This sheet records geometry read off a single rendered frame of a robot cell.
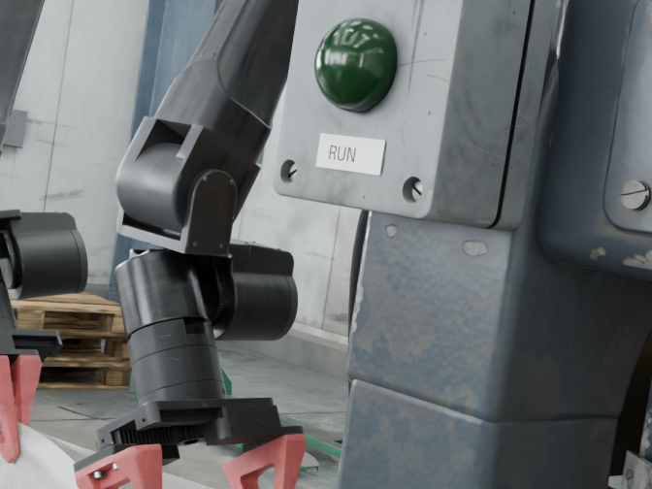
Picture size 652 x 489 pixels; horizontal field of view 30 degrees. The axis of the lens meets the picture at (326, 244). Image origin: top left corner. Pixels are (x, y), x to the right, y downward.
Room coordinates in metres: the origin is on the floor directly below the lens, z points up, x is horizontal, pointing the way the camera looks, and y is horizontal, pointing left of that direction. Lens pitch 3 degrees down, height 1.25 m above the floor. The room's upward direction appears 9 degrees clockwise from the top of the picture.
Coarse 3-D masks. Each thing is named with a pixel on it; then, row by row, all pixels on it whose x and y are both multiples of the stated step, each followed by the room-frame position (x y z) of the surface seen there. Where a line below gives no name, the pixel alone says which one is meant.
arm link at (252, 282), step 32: (192, 192) 0.77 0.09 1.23; (224, 192) 0.78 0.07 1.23; (128, 224) 0.82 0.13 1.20; (192, 224) 0.77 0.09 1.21; (224, 224) 0.79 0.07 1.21; (224, 256) 0.83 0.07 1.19; (256, 256) 0.84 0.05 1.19; (288, 256) 0.86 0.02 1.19; (256, 288) 0.83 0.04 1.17; (288, 288) 0.85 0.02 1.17; (224, 320) 0.82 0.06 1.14; (256, 320) 0.83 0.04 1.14; (288, 320) 0.85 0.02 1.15
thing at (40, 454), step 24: (24, 432) 0.92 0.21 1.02; (0, 456) 0.94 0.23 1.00; (24, 456) 0.91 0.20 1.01; (48, 456) 0.88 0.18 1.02; (72, 456) 0.88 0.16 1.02; (0, 480) 0.94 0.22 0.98; (24, 480) 0.91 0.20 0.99; (48, 480) 0.87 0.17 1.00; (72, 480) 0.83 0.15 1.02; (168, 480) 0.84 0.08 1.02
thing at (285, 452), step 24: (240, 408) 0.77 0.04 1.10; (264, 408) 0.78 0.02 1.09; (216, 432) 0.76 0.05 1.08; (240, 432) 0.76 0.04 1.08; (264, 432) 0.77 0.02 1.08; (288, 432) 0.79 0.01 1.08; (240, 456) 0.81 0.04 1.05; (264, 456) 0.80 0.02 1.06; (288, 456) 0.78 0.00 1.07; (240, 480) 0.81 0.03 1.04; (288, 480) 0.78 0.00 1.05
